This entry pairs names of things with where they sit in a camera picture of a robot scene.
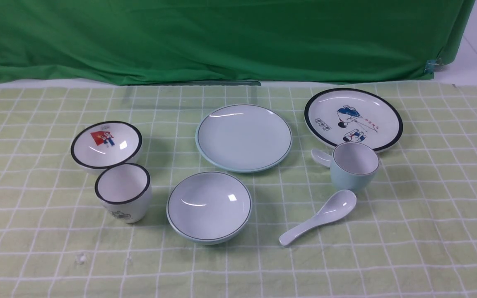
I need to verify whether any white bowl black rim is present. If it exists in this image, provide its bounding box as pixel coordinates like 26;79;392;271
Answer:
70;120;143;175

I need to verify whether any green backdrop cloth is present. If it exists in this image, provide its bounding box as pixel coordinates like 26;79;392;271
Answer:
0;0;475;86

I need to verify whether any light blue cup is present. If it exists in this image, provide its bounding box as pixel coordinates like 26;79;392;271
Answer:
330;143;381;192

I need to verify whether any light blue plate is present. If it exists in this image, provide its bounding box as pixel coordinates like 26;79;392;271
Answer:
195;104;293;173

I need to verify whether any white plate black rim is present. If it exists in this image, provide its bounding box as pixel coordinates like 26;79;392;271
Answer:
304;87;404;153

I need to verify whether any white cup black rim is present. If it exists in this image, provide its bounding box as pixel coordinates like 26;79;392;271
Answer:
94;163;153;224

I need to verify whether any light blue bowl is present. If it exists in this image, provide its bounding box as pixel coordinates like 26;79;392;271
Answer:
166;171;253;245

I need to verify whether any plain white ceramic spoon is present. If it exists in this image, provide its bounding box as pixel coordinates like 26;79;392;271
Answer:
279;189;357;247

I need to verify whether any clear clip on backdrop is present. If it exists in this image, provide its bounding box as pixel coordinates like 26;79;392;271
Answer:
424;58;445;74

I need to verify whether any green checked tablecloth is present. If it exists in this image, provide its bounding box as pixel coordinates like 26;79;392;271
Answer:
0;82;477;298

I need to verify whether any white spoon printed handle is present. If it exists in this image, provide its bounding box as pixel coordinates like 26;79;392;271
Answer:
311;149;332;168

